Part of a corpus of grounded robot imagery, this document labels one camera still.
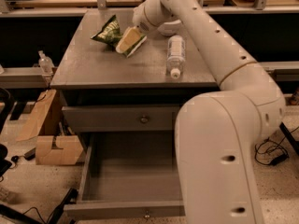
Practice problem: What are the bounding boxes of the clear pump bottle left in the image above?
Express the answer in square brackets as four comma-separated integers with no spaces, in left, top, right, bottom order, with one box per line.
[38,50,54,75]

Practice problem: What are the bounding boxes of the clear plastic water bottle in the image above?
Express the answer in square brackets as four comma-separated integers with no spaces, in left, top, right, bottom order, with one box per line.
[166,35,186,79]

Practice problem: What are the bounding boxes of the grey drawer cabinet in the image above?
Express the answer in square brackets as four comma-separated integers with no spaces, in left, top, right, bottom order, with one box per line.
[51,8,218,147]

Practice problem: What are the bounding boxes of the grey middle drawer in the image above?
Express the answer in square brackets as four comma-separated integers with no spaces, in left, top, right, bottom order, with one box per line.
[62,105,179,133]

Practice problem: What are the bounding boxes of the cardboard box pieces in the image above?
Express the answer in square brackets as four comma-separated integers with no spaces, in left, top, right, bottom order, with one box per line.
[16,90,85,165]

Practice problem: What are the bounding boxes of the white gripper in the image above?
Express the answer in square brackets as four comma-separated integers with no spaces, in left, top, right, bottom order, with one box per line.
[116,0,174,54]

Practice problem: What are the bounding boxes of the open grey bottom drawer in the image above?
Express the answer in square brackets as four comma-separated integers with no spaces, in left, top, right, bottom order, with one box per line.
[64,131,184,220]

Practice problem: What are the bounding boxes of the white ceramic bowl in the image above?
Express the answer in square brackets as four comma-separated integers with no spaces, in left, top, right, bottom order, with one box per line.
[158,20,181,36]

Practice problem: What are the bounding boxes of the green jalapeno chip bag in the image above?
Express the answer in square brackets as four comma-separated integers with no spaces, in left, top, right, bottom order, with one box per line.
[92,15,147,57]

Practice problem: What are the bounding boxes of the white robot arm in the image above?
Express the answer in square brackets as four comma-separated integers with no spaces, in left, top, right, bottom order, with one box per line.
[133,0,285,224]

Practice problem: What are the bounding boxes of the black power adapter with cable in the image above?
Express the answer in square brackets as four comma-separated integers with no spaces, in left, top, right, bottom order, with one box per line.
[254,123,299,166]

